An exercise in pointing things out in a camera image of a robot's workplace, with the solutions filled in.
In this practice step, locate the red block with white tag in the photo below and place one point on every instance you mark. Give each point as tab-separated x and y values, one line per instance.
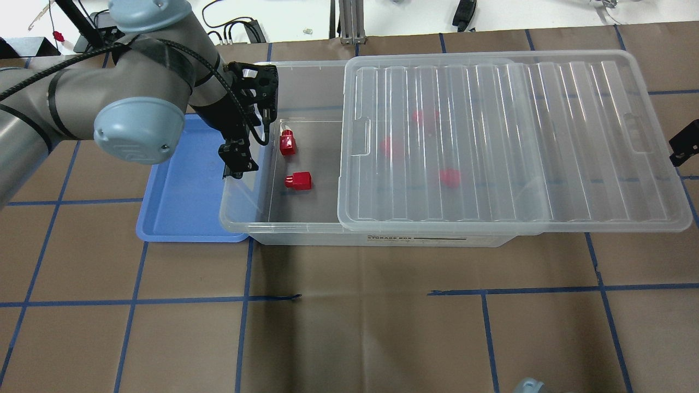
287	144

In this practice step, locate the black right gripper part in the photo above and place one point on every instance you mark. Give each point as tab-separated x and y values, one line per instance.
684	144

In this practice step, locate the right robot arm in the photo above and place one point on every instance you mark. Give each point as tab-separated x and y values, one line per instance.
530	385

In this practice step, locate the red block under lid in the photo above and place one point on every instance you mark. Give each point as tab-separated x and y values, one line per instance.
426	118
392	148
450	178

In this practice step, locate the black device at top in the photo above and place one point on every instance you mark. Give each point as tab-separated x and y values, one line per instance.
463	14

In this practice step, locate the clear plastic box lid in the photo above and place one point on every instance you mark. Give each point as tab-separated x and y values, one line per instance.
546	141

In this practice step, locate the black stand base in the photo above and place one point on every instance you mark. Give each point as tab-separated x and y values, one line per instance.
88	27

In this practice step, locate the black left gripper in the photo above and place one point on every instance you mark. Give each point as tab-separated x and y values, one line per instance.
214	113

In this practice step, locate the blue plastic tray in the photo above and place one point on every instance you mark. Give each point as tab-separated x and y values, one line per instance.
183	195

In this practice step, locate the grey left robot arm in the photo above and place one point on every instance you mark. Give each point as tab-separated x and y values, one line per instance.
131	97

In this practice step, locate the black power adapter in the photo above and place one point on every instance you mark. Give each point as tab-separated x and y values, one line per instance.
254	31

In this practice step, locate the aluminium frame post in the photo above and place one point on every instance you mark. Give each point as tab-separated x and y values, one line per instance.
347	22

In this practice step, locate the clear plastic storage box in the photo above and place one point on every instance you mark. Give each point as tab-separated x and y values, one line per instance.
310	103

